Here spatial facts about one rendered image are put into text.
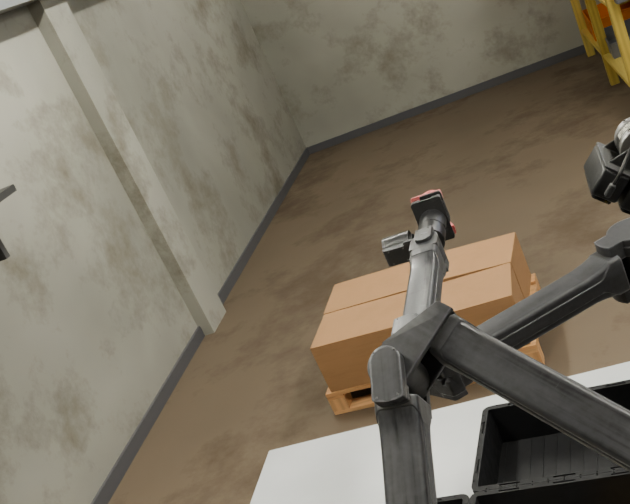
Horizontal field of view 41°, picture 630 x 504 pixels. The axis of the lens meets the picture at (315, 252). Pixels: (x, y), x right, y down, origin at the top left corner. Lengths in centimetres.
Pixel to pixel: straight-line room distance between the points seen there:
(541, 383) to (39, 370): 362
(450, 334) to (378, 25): 791
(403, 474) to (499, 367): 17
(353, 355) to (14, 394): 159
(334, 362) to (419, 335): 304
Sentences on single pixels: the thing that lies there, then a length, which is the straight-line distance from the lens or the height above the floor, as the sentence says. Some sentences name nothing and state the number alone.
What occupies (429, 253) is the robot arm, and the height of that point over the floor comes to 148.
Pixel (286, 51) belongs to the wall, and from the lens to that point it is 908.
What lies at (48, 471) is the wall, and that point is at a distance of 433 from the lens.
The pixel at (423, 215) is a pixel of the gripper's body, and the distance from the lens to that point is 179.
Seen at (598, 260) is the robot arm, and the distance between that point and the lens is 136.
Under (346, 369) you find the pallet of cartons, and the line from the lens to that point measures 408.
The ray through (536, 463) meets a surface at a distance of 208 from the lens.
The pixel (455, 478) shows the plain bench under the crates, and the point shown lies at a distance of 234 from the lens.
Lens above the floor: 209
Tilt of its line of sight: 19 degrees down
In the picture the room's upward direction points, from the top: 25 degrees counter-clockwise
